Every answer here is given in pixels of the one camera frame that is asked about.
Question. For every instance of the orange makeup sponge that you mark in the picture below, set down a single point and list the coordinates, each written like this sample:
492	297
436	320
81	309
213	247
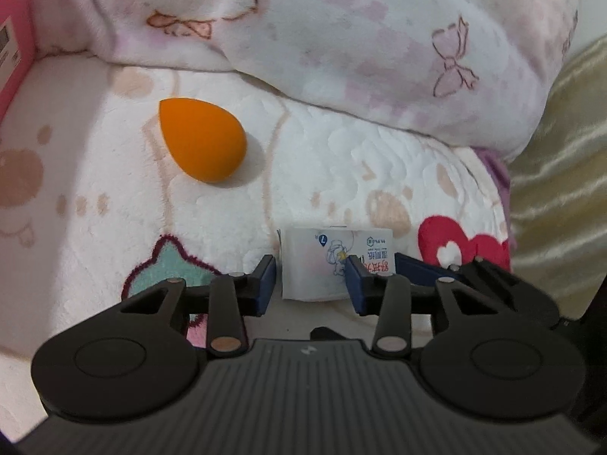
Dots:
207	142

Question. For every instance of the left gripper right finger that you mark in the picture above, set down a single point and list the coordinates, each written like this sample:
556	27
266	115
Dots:
387	297

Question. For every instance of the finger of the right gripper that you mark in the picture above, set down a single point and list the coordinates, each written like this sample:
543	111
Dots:
419	272

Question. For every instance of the white tissue pack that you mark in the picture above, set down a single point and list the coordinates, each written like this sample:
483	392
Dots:
313	260

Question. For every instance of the pink checked pillow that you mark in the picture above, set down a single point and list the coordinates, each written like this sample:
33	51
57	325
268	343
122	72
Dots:
472	73

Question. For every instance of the gold satin curtain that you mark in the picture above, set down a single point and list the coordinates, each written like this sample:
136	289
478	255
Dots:
558	188

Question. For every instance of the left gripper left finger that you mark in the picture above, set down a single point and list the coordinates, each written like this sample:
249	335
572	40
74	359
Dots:
232	297

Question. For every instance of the pink cardboard box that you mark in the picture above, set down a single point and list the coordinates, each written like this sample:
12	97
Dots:
17	48

